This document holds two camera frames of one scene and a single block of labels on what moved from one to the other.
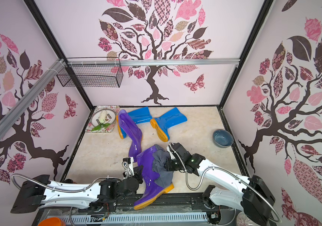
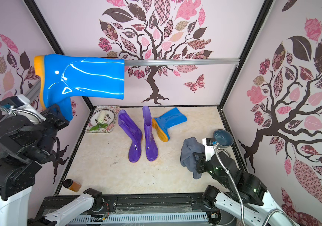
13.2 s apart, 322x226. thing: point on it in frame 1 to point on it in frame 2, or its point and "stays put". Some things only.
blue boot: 137,116 to 60,77
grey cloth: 159,157 to 191,145
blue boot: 162,124 stays put
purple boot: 133,132 stays put
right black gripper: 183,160 to 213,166
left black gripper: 138,173 to 52,112
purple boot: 151,191 to 151,144
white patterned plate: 110,118 stays put
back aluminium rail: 150,62 stays put
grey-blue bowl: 222,138 stays put
